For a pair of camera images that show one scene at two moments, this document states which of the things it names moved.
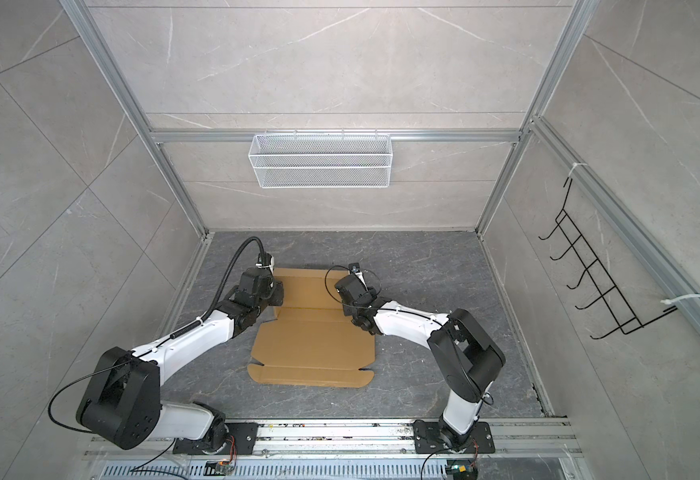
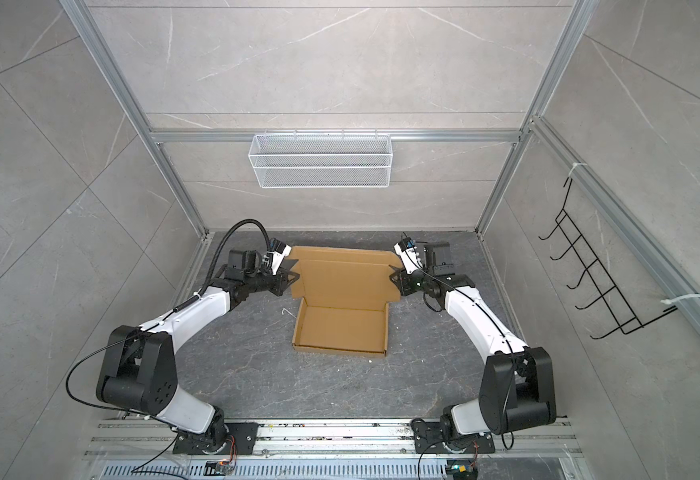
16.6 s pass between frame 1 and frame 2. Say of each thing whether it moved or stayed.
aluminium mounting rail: stayed
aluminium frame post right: stayed
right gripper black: moved
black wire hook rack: stayed
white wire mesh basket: stayed
